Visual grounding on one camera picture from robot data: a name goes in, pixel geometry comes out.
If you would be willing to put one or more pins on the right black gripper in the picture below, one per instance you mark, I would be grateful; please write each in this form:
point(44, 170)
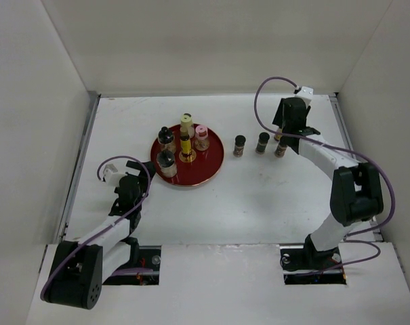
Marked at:
point(278, 120)

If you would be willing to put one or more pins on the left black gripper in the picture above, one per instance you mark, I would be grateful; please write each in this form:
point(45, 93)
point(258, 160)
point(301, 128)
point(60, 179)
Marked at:
point(143, 178)

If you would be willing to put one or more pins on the yellow label bottle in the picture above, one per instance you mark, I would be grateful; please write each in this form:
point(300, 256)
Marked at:
point(187, 154)
point(278, 134)

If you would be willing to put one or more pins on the black knob glass jar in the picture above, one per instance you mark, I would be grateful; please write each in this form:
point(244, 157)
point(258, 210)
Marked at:
point(166, 140)

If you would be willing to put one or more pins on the yellow cap spice jar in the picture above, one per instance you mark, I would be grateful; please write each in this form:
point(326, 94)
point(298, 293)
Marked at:
point(186, 121)

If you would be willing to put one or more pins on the pink cap spice jar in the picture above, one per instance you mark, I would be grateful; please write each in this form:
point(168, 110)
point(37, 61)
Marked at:
point(201, 141)

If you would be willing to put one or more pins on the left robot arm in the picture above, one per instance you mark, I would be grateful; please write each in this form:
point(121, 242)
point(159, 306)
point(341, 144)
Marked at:
point(80, 267)

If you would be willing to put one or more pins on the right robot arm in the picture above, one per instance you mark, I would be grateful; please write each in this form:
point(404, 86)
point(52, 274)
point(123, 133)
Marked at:
point(356, 193)

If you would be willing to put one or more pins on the black cap spice middle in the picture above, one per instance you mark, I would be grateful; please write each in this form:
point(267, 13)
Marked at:
point(262, 142)

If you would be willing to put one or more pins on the black cap spice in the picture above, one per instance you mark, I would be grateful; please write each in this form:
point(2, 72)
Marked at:
point(262, 142)
point(281, 148)
point(239, 144)

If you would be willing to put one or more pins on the black cap spice right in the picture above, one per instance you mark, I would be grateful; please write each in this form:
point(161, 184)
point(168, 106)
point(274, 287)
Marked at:
point(281, 148)

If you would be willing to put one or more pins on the black cap spice left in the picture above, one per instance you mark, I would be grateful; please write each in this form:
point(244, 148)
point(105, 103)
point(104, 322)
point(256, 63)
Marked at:
point(239, 144)

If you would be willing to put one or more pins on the red round tray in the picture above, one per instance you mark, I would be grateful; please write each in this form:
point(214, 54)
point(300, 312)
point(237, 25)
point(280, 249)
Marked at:
point(206, 164)

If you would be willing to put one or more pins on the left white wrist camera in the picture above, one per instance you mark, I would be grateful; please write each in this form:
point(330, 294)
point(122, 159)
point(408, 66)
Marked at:
point(111, 175)

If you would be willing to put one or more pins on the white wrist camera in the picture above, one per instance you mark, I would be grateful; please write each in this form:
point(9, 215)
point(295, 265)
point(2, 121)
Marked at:
point(111, 175)
point(305, 93)

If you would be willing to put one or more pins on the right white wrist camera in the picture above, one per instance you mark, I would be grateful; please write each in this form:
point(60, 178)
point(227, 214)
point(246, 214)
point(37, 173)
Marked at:
point(305, 93)

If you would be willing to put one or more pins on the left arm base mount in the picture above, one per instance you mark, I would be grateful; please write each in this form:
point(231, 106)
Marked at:
point(142, 270)

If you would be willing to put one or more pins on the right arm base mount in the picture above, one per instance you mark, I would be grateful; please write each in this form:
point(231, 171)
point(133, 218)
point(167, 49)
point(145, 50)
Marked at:
point(304, 267)

